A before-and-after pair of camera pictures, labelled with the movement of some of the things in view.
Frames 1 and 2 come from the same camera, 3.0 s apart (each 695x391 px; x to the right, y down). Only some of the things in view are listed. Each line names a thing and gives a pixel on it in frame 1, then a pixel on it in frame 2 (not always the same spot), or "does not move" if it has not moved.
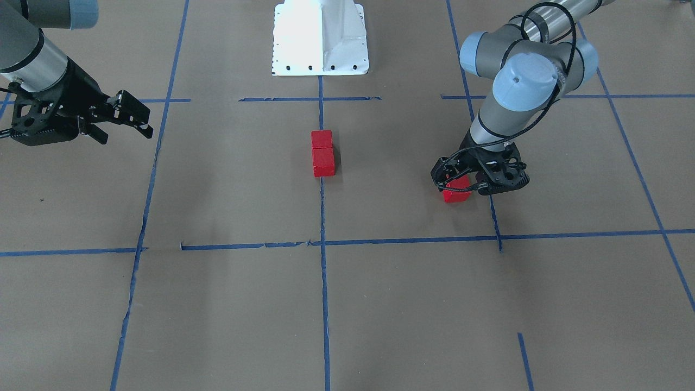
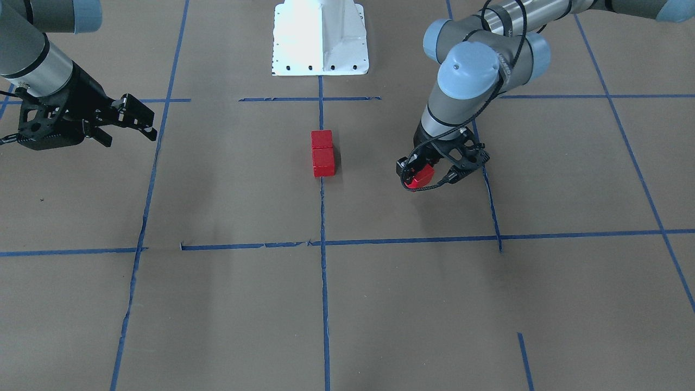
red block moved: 323,162 does not move
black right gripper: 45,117 does not move
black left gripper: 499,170 -> 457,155
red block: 452,196 -> 422,178
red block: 321,138 does not move
